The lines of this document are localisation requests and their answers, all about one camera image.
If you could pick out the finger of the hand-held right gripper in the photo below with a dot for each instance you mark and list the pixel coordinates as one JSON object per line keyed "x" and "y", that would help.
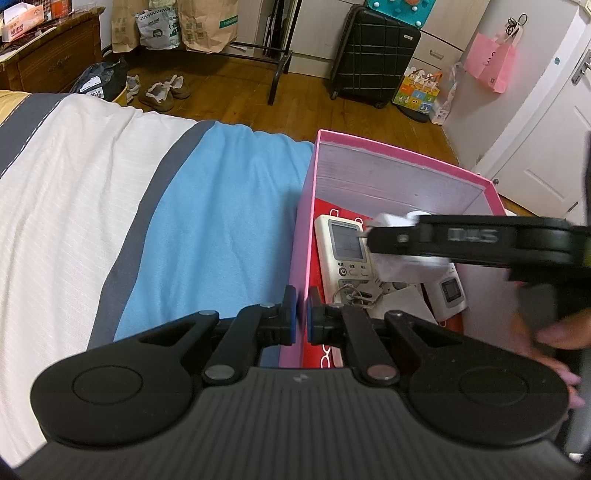
{"x": 392, "y": 240}

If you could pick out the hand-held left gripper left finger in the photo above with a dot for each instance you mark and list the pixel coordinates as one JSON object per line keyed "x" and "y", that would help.
{"x": 291, "y": 318}

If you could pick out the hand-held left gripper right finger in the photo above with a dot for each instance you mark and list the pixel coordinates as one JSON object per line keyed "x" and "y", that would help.
{"x": 312, "y": 318}

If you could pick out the large-screen cream remote control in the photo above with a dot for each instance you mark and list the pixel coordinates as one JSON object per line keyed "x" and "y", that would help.
{"x": 344, "y": 244}

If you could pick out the bunch of keys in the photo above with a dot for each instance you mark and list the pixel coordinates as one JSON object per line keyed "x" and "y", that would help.
{"x": 358, "y": 295}

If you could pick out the pink cardboard box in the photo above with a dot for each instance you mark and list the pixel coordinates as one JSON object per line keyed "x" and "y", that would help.
{"x": 392, "y": 184}

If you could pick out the white small-screen remote control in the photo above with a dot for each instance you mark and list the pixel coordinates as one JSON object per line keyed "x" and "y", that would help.
{"x": 450, "y": 295}

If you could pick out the person's right hand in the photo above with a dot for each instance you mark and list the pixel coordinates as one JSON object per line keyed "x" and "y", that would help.
{"x": 563, "y": 334}

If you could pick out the white door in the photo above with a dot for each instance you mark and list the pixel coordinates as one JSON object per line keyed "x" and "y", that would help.
{"x": 540, "y": 138}

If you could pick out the colourful gift bag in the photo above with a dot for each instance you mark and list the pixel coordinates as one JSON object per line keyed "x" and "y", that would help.
{"x": 415, "y": 94}

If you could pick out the pink paper bag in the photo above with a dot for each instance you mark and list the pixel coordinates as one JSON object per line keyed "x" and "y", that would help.
{"x": 489, "y": 64}

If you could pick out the black suitcase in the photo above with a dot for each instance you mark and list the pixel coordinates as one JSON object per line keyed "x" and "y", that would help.
{"x": 374, "y": 60}

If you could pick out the black clothes rack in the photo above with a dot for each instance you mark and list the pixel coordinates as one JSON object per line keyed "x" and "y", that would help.
{"x": 277, "y": 69}

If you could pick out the teal handbag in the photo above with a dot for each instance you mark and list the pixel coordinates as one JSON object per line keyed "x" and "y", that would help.
{"x": 401, "y": 11}

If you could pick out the pair of brown shoes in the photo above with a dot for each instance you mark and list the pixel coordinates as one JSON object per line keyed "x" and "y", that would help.
{"x": 164, "y": 92}

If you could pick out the white sneaker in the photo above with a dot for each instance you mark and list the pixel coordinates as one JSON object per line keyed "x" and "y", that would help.
{"x": 133, "y": 90}

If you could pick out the large brown paper bag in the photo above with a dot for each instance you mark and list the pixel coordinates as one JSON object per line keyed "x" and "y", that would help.
{"x": 207, "y": 25}

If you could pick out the black bag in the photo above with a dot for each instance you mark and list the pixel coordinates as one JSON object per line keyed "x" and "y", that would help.
{"x": 99, "y": 78}

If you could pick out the white green plastic bag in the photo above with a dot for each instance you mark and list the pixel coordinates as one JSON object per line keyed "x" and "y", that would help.
{"x": 157, "y": 30}

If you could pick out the narrow brown paper bag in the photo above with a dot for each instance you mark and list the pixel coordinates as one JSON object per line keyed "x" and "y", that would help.
{"x": 124, "y": 27}

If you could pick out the wooden nightstand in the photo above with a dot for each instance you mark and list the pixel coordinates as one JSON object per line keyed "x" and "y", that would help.
{"x": 51, "y": 60}

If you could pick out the red orange box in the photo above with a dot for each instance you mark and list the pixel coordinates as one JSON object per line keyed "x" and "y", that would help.
{"x": 60, "y": 7}

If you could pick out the tissue box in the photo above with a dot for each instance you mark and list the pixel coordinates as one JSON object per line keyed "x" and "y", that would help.
{"x": 21, "y": 26}

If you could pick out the black wall hook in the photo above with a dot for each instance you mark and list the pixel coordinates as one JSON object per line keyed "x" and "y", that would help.
{"x": 517, "y": 25}

